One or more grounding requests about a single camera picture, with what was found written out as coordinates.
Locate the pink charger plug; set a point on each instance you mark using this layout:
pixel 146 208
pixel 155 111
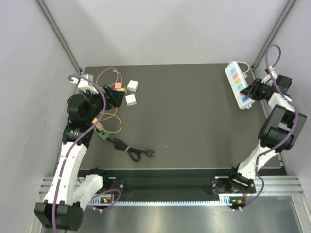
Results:
pixel 118 85

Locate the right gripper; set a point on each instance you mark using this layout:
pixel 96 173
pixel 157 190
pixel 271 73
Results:
pixel 251 90

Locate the white power strip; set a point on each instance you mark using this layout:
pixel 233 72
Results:
pixel 238 83

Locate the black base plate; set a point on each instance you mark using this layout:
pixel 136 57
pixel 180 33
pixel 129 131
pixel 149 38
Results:
pixel 165 186

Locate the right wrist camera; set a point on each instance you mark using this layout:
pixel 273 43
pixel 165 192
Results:
pixel 270 76

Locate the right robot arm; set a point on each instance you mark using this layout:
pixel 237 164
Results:
pixel 278 133

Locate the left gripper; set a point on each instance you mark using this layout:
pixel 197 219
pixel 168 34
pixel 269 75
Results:
pixel 115 97

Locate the orange small charger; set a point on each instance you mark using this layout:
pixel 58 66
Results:
pixel 97 124

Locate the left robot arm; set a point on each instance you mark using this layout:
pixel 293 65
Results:
pixel 63 206

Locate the white square charger plug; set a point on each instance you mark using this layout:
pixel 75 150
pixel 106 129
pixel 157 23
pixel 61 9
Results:
pixel 130 100

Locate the green power strip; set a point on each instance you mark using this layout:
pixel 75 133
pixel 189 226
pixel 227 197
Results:
pixel 102 134

